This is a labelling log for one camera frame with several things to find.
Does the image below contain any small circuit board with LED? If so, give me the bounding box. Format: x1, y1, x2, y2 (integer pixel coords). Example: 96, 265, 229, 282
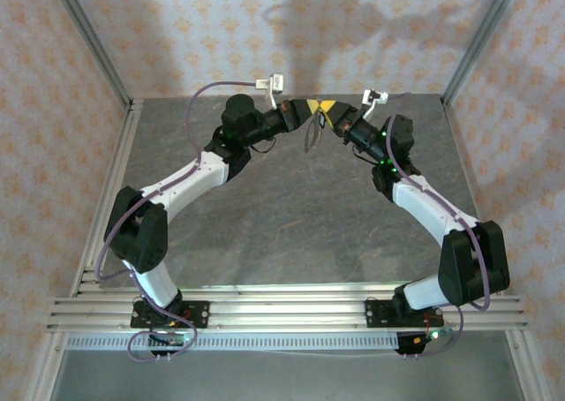
412, 324, 458, 345
147, 329, 198, 348

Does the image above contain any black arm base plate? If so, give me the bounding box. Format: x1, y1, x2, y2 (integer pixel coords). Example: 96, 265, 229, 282
365, 298, 445, 330
131, 300, 210, 330

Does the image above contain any aluminium table side rail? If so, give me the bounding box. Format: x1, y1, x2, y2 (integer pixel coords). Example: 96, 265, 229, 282
69, 99, 146, 297

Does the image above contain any aluminium corner post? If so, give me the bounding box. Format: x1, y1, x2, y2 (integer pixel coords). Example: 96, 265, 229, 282
441, 0, 525, 106
47, 0, 133, 106

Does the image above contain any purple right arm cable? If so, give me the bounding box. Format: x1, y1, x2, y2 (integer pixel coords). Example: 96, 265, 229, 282
383, 91, 492, 359

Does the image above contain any aluminium lower frame leg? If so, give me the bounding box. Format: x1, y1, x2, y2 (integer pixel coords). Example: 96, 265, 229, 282
26, 329, 68, 401
504, 329, 553, 401

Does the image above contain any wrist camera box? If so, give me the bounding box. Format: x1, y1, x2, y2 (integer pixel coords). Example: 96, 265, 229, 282
360, 89, 389, 122
254, 72, 287, 110

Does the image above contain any white slotted cable duct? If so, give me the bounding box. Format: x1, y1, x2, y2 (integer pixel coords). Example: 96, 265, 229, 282
64, 333, 401, 352

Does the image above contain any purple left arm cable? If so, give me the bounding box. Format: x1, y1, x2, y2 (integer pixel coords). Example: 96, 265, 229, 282
94, 79, 258, 363

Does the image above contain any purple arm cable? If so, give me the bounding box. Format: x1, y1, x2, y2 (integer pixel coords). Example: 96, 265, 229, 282
383, 91, 492, 359
94, 79, 258, 363

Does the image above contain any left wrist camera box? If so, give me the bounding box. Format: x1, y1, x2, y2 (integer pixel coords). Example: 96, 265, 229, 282
254, 72, 287, 110

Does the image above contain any aluminium base rail beam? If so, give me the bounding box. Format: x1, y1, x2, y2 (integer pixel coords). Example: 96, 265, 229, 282
46, 285, 531, 333

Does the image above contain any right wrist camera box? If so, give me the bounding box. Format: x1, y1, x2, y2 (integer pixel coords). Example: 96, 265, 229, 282
360, 89, 389, 122

